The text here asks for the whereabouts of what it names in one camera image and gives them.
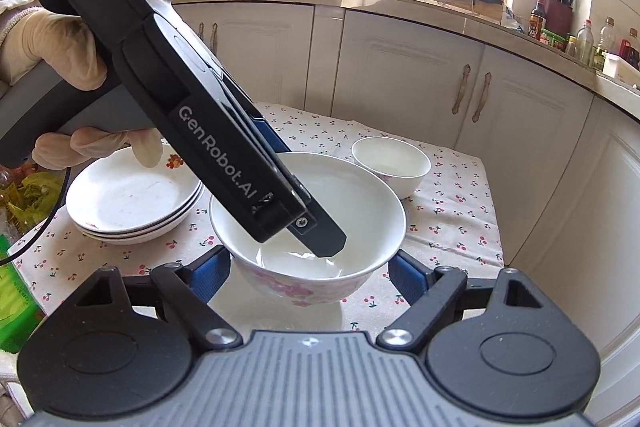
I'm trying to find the red knife block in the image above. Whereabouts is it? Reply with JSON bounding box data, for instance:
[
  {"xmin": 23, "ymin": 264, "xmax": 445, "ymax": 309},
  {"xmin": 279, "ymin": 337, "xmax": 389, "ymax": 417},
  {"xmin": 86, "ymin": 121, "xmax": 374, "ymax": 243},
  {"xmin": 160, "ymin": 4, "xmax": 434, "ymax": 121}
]
[{"xmin": 542, "ymin": 0, "xmax": 575, "ymax": 35}]

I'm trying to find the cherry print tablecloth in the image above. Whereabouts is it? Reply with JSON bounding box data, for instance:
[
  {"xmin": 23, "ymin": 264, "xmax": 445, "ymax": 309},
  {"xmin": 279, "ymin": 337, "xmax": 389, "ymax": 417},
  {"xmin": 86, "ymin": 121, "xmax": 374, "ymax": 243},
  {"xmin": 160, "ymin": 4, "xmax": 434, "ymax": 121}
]
[{"xmin": 7, "ymin": 102, "xmax": 506, "ymax": 343}]

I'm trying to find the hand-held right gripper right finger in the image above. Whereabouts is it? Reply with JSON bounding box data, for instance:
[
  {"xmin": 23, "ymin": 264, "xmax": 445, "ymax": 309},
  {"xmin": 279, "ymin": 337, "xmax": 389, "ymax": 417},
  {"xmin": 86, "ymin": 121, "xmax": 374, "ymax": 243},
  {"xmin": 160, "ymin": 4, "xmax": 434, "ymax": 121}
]
[{"xmin": 376, "ymin": 249, "xmax": 576, "ymax": 355}]

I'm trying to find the white cloth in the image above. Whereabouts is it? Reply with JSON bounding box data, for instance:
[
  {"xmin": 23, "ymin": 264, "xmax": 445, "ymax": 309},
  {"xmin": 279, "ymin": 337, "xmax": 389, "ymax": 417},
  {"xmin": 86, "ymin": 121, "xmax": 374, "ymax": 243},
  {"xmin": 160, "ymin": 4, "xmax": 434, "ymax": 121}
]
[{"xmin": 0, "ymin": 347, "xmax": 31, "ymax": 427}]

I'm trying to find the person's left forearm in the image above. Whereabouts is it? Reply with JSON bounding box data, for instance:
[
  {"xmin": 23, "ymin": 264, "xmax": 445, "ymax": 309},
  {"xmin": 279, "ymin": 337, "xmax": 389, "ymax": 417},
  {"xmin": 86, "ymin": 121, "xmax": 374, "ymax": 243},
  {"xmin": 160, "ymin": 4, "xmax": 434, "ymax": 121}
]
[{"xmin": 0, "ymin": 0, "xmax": 36, "ymax": 32}]

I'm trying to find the white plastic container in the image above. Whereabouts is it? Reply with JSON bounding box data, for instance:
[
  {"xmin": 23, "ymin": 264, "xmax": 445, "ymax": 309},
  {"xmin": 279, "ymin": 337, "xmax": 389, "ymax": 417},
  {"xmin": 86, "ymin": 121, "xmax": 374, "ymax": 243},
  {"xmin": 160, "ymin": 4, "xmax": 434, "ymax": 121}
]
[{"xmin": 602, "ymin": 56, "xmax": 640, "ymax": 84}]

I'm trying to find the dark soy sauce bottle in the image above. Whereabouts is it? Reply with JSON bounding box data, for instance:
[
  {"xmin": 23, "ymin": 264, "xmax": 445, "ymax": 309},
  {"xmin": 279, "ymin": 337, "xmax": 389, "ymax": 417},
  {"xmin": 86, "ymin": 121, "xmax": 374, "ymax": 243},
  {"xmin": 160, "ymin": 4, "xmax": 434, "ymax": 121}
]
[{"xmin": 529, "ymin": 0, "xmax": 549, "ymax": 40}]

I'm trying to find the person's left hand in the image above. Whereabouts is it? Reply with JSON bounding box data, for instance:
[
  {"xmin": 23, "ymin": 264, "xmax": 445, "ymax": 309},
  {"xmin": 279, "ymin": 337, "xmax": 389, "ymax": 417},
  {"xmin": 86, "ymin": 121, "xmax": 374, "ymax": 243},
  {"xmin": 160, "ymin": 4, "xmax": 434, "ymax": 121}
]
[{"xmin": 0, "ymin": 4, "xmax": 164, "ymax": 171}]

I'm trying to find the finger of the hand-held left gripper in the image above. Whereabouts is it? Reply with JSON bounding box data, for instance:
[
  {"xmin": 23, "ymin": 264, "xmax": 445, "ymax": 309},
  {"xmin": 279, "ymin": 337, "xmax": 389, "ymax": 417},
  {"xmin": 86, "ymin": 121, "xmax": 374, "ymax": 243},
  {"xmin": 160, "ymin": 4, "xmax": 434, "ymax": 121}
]
[
  {"xmin": 286, "ymin": 199, "xmax": 348, "ymax": 259},
  {"xmin": 247, "ymin": 113, "xmax": 281, "ymax": 156}
]

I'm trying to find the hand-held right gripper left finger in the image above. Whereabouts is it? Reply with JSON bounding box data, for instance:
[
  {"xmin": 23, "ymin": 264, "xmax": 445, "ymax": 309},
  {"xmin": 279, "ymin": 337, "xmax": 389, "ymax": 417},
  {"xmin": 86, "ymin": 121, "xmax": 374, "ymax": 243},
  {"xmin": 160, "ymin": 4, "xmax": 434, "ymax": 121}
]
[{"xmin": 47, "ymin": 246, "xmax": 246, "ymax": 354}]

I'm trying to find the clear oil bottle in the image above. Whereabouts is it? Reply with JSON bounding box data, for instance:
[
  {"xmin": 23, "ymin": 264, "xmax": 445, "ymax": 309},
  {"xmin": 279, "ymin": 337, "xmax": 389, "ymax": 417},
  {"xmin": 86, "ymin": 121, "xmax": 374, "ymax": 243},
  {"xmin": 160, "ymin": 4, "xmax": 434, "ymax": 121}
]
[{"xmin": 595, "ymin": 17, "xmax": 617, "ymax": 70}]

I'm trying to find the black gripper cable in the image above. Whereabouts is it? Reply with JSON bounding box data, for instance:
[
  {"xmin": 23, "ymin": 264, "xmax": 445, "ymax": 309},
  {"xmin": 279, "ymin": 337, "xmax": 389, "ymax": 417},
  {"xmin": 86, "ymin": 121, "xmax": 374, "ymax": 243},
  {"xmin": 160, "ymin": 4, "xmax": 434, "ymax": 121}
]
[{"xmin": 0, "ymin": 167, "xmax": 71, "ymax": 265}]

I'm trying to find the green printed packet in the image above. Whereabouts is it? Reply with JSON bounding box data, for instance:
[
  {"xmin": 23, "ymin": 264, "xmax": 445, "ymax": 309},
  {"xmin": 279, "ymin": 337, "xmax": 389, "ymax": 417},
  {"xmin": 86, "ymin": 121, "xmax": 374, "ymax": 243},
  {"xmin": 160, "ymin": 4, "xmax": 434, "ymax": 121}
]
[{"xmin": 0, "ymin": 234, "xmax": 43, "ymax": 354}]

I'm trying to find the cream cabinet door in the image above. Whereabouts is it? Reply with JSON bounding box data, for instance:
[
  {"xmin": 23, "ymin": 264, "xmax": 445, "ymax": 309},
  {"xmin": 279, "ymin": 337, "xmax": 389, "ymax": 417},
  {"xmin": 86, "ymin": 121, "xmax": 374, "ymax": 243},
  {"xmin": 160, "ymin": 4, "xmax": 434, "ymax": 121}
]
[
  {"xmin": 475, "ymin": 44, "xmax": 601, "ymax": 268},
  {"xmin": 344, "ymin": 9, "xmax": 487, "ymax": 150},
  {"xmin": 172, "ymin": 3, "xmax": 217, "ymax": 72},
  {"xmin": 212, "ymin": 3, "xmax": 317, "ymax": 110}
]

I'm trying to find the white fruit print plate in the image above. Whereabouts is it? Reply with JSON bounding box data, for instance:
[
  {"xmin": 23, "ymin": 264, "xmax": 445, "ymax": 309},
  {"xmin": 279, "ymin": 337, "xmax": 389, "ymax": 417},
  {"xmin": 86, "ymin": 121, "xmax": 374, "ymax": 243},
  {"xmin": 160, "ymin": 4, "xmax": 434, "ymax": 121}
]
[
  {"xmin": 72, "ymin": 189, "xmax": 206, "ymax": 239},
  {"xmin": 80, "ymin": 197, "xmax": 205, "ymax": 247},
  {"xmin": 66, "ymin": 146, "xmax": 203, "ymax": 233}
]

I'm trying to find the yellow plastic bag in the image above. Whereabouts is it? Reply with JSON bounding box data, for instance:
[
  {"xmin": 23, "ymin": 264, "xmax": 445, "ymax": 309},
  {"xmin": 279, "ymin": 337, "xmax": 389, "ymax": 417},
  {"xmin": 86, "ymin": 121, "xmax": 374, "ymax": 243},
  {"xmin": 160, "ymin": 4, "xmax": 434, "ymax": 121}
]
[{"xmin": 2, "ymin": 169, "xmax": 68, "ymax": 235}]

